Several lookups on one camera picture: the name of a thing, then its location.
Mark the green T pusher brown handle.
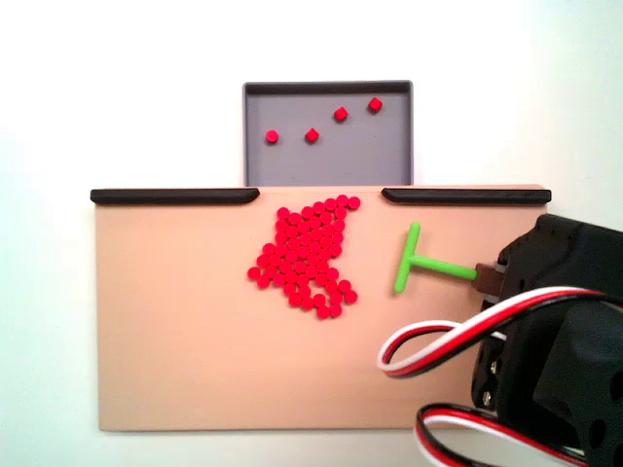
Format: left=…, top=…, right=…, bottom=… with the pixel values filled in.
left=392, top=221, right=505, bottom=297

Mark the grey square tray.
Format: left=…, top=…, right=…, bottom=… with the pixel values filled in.
left=241, top=79, right=416, bottom=188

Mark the black edge rail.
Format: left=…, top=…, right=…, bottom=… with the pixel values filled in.
left=90, top=188, right=261, bottom=205
left=381, top=187, right=553, bottom=206

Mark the beige rectangular work board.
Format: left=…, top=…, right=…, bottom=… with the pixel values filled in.
left=94, top=183, right=553, bottom=433

